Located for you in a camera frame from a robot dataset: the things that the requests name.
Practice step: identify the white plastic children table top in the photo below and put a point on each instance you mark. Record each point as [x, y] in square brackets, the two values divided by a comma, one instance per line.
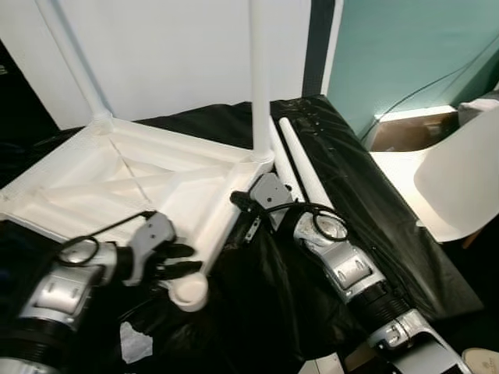
[117, 171]

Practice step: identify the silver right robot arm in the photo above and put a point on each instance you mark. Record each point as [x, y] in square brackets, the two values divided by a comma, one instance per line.
[359, 273]

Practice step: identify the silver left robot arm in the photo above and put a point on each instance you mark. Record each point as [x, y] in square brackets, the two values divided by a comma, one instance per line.
[62, 296]

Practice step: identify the small silver metal piece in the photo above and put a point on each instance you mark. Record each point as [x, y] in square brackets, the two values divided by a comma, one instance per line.
[251, 228]

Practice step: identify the black plastic sheet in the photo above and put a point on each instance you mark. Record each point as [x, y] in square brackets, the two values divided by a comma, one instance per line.
[390, 249]

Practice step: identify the large white board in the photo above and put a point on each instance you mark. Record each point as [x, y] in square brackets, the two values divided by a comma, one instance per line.
[171, 54]

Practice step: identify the white shoe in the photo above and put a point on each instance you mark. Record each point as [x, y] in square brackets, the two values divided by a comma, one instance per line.
[482, 362]

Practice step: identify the brown cardboard box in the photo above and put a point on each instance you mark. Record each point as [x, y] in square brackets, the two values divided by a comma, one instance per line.
[409, 134]

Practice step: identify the white plastic shell chair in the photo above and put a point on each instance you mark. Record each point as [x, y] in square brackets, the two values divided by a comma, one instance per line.
[452, 179]

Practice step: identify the light grey cushion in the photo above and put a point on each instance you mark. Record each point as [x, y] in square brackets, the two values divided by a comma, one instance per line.
[477, 111]

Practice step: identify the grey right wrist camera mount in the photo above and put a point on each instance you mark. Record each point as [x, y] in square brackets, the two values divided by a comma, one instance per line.
[271, 195]

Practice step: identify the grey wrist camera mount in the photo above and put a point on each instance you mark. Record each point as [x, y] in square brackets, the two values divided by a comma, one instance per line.
[152, 230]
[271, 195]

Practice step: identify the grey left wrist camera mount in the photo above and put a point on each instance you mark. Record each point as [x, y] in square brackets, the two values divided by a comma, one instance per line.
[152, 230]

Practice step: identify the dark grey post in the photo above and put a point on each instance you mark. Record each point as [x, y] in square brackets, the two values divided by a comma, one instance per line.
[318, 47]

